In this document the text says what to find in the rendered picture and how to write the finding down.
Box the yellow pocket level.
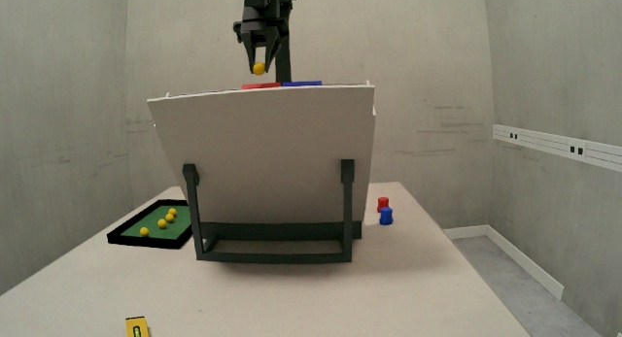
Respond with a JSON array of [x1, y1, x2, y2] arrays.
[[125, 316, 150, 337]]

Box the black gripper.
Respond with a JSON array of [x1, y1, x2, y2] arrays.
[[233, 17, 290, 74]]

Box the green tray with black rim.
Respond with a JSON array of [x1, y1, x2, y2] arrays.
[[106, 199, 192, 250]]

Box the red plug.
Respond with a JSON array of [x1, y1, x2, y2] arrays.
[[377, 197, 390, 213]]

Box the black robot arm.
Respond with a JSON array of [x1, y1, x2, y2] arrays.
[[242, 0, 293, 85]]

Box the blue plug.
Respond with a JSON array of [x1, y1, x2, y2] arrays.
[[379, 208, 394, 225]]

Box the red rectangular frame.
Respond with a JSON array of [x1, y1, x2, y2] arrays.
[[241, 83, 281, 90]]

